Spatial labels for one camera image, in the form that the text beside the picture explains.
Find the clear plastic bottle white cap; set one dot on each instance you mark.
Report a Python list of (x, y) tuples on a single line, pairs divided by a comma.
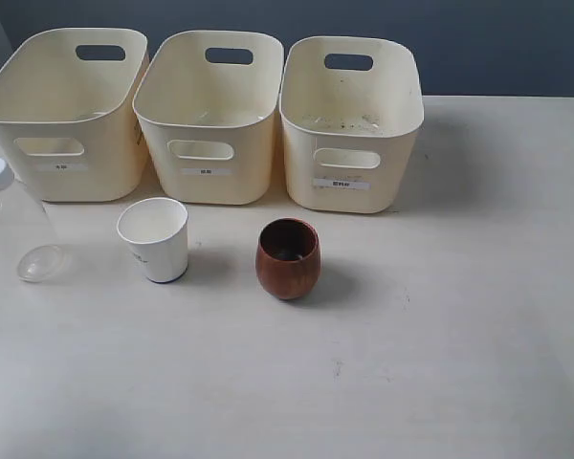
[(28, 242)]

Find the white paper cup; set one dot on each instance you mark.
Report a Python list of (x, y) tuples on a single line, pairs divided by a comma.
[(155, 231)]

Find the brown wooden cup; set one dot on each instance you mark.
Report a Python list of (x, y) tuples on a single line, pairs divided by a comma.
[(287, 261)]

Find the right cream plastic bin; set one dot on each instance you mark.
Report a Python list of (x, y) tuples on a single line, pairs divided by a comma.
[(351, 108)]

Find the cream plastic bin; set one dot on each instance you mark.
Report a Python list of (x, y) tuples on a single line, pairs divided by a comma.
[(351, 108), (207, 108), (67, 125)]

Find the middle cream plastic bin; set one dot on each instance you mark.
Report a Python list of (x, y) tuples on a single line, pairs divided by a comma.
[(207, 108)]

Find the left cream plastic bin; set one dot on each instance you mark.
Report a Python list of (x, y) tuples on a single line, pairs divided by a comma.
[(67, 125)]

